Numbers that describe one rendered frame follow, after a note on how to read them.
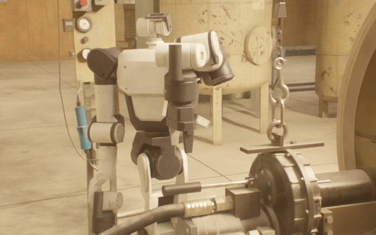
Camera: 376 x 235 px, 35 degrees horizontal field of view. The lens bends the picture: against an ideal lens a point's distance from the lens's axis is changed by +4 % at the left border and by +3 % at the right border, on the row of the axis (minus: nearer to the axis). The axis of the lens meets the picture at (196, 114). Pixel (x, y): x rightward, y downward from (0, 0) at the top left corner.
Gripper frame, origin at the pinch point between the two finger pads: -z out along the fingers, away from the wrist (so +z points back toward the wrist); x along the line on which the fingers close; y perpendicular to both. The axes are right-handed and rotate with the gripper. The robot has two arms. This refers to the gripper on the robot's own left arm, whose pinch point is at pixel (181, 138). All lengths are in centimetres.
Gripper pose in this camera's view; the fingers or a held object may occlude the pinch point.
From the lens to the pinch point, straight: 162.4
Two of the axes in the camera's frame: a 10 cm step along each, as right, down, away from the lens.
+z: -0.1, -9.8, -1.7
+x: 3.8, 1.6, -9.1
